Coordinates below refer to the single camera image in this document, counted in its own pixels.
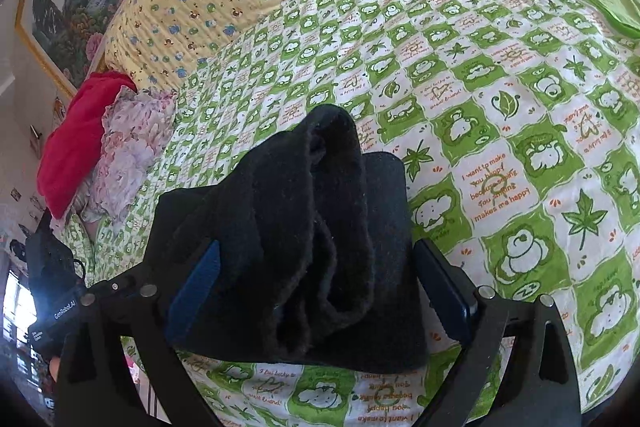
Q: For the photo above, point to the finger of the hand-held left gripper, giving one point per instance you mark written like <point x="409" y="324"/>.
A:
<point x="117" y="287"/>

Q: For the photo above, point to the green checked cartoon bedsheet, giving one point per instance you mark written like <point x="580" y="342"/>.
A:
<point x="500" y="132"/>

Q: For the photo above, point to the red cloth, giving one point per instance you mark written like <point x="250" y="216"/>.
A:
<point x="75" y="142"/>

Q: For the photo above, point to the gold framed landscape painting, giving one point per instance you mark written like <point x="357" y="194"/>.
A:
<point x="75" y="7"/>

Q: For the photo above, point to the black pants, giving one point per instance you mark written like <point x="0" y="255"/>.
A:
<point x="300" y="232"/>

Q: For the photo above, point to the pink floral cloth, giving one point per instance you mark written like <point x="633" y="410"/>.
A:
<point x="130" y="147"/>

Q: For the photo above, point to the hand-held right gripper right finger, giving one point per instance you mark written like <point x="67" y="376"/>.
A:
<point x="447" y="297"/>

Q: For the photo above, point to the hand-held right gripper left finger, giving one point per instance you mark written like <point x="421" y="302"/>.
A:
<point x="192" y="297"/>

